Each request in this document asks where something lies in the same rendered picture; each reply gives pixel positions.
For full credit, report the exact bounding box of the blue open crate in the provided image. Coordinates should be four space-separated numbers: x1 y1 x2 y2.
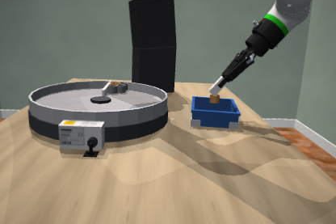
191 96 241 129

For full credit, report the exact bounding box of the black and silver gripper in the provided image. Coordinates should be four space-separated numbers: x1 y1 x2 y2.
208 34 269 95

